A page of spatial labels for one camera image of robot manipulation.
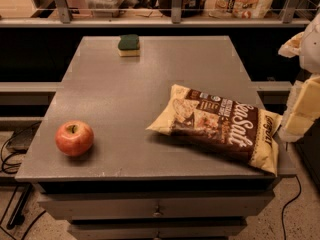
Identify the metal drawer knob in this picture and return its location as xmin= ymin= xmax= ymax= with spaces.
xmin=153 ymin=209 xmax=163 ymax=218

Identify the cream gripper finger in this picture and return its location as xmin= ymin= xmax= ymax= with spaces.
xmin=283 ymin=76 xmax=320 ymax=136

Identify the green and yellow sponge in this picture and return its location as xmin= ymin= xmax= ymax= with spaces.
xmin=118 ymin=34 xmax=140 ymax=57

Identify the black power adapter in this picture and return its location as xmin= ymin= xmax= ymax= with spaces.
xmin=6 ymin=128 xmax=36 ymax=152

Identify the grey metal shelf rail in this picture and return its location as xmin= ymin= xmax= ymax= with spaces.
xmin=0 ymin=0 xmax=319 ymax=28

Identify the black cables left floor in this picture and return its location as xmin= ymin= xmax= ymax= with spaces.
xmin=0 ymin=121 xmax=47 ymax=240

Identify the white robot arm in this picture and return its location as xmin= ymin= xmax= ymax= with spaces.
xmin=278 ymin=14 xmax=320 ymax=142

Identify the grey cabinet with drawers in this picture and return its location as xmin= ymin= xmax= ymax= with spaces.
xmin=16 ymin=36 xmax=296 ymax=240

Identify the brown sea salt chip bag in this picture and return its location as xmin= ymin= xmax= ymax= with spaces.
xmin=148 ymin=84 xmax=282 ymax=174

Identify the clear plastic container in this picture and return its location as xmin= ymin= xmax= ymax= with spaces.
xmin=85 ymin=0 xmax=124 ymax=18

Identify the red apple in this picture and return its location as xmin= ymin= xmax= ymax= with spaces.
xmin=55 ymin=120 xmax=94 ymax=157

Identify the white snack bag on shelf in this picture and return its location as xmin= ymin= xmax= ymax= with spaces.
xmin=206 ymin=0 xmax=273 ymax=19

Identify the black cable right floor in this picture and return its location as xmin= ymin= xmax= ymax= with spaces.
xmin=280 ymin=175 xmax=303 ymax=240

